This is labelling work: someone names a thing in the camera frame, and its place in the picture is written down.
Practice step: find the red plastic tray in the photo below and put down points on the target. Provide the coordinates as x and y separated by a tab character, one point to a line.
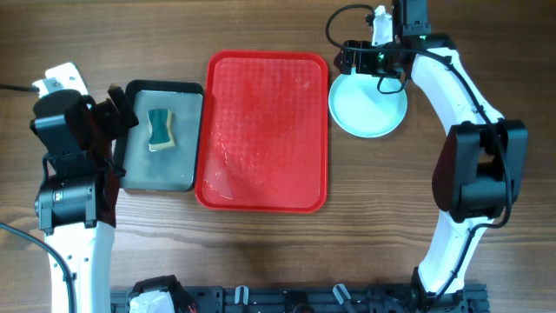
264	134

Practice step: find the black water tray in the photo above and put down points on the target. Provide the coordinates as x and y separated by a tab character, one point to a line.
172	169

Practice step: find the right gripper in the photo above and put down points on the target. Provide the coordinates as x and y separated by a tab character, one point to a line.
362	49

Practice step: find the light blue plate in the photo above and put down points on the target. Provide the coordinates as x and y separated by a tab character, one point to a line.
358	107

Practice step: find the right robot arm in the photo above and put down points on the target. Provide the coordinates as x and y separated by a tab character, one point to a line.
478	174

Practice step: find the green yellow sponge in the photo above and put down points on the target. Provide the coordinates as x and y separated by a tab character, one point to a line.
160	124

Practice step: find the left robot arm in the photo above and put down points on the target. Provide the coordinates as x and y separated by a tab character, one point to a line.
76	201

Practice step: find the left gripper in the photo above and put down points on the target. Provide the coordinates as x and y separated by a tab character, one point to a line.
117	113

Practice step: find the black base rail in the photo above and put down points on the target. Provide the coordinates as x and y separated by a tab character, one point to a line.
372	299

